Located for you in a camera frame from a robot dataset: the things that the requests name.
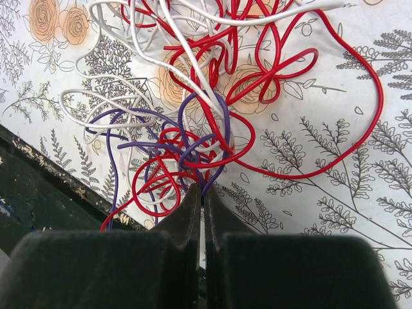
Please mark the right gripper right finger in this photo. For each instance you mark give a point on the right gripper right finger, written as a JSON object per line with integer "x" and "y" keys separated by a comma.
{"x": 249, "y": 270}

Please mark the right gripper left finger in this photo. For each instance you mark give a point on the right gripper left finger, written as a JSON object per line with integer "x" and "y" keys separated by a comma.
{"x": 90, "y": 269}

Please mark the floral table mat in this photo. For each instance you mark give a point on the floral table mat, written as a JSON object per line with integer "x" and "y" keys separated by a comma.
{"x": 298, "y": 113}

